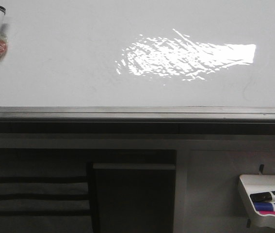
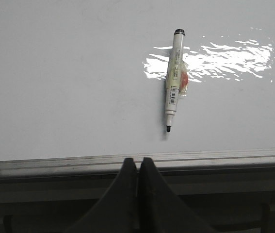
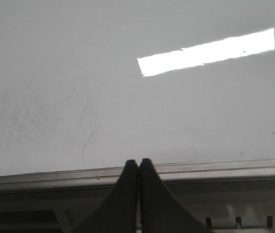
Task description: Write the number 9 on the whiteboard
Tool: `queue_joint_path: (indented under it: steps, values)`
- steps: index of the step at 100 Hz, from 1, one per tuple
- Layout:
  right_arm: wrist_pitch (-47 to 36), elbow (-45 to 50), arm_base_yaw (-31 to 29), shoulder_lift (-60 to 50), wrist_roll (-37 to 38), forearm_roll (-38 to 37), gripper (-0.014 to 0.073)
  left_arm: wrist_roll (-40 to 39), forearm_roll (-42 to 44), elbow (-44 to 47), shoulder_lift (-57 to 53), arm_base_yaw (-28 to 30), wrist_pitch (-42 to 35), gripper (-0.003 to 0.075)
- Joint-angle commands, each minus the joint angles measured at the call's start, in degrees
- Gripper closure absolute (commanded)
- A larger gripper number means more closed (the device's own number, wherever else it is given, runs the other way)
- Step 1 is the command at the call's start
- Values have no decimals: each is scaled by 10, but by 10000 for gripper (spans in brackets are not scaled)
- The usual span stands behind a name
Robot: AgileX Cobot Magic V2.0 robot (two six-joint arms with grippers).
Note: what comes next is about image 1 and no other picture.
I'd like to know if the aluminium whiteboard tray rail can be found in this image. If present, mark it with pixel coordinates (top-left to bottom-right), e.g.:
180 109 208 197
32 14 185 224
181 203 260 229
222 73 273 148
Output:
0 106 275 123

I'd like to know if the white marker holder tray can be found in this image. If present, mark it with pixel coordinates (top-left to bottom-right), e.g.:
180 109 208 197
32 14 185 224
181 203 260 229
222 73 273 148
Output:
238 174 275 229

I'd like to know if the white whiteboard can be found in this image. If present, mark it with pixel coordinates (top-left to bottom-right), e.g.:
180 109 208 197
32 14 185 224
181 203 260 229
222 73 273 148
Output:
0 0 275 107

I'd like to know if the dark cabinet panel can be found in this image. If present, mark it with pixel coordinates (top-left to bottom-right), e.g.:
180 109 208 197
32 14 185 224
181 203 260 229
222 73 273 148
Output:
94 166 176 233

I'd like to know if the grey striped fabric organizer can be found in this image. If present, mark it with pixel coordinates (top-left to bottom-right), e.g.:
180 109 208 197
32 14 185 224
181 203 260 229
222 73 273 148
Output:
0 175 100 233

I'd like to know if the blue capped marker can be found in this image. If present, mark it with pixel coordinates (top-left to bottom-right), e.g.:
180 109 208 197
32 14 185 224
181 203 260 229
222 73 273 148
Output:
253 202 275 212

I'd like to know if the black capped marker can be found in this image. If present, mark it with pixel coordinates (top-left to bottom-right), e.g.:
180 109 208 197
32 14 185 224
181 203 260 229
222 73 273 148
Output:
249 190 275 202

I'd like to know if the black wall hook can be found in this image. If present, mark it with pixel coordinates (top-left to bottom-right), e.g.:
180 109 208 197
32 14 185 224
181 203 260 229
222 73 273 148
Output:
259 164 264 175

